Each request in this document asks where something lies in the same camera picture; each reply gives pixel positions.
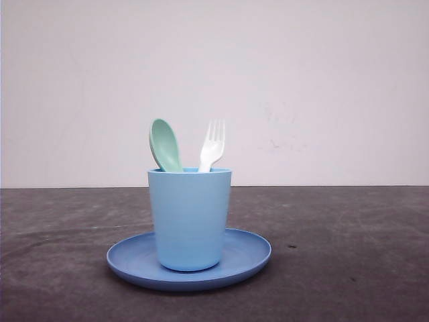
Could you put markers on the light blue plastic cup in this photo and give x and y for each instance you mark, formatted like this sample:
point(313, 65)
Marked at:
point(189, 210)

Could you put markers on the blue plastic plate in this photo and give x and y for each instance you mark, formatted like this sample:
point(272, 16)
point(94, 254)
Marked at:
point(134, 260)

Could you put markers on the mint green plastic spoon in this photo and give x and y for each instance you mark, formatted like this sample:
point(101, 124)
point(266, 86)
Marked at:
point(164, 146)

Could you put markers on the white plastic fork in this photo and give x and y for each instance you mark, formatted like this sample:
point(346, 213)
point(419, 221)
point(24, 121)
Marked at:
point(214, 145)

